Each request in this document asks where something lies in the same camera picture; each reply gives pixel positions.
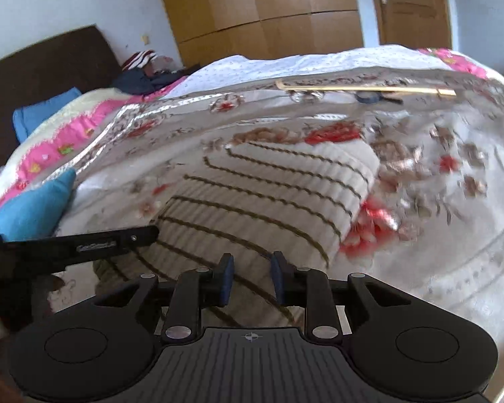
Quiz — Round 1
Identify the dark navy clothes pile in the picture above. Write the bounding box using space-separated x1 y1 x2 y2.
110 64 201 96

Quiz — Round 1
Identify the long bamboo stick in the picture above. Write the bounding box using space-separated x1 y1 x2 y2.
275 79 457 97

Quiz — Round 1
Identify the blue pillow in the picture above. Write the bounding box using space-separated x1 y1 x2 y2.
12 87 82 143

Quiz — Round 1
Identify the cream brown-striped ribbed sweater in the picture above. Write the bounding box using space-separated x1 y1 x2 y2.
94 139 380 327

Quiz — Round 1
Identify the wooden door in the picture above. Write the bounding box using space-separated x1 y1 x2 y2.
374 0 452 49

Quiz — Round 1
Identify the dark brown headboard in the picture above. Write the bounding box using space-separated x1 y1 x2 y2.
0 26 121 167

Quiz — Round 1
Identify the small dark blue object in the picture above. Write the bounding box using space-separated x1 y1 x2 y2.
355 91 403 105

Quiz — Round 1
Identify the white textured blanket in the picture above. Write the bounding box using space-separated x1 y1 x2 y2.
166 45 448 98

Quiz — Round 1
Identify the blue fuzzy blanket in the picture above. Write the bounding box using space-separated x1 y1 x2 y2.
0 168 76 242

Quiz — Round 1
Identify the floral beige bedspread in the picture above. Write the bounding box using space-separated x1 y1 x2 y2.
45 66 504 403

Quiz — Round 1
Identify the red white striped garment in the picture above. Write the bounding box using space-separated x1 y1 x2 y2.
122 49 157 71

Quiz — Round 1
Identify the wooden wardrobe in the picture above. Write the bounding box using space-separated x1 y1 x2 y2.
164 0 363 66

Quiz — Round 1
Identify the pink cartoon print quilt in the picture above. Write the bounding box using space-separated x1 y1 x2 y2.
0 77 185 207

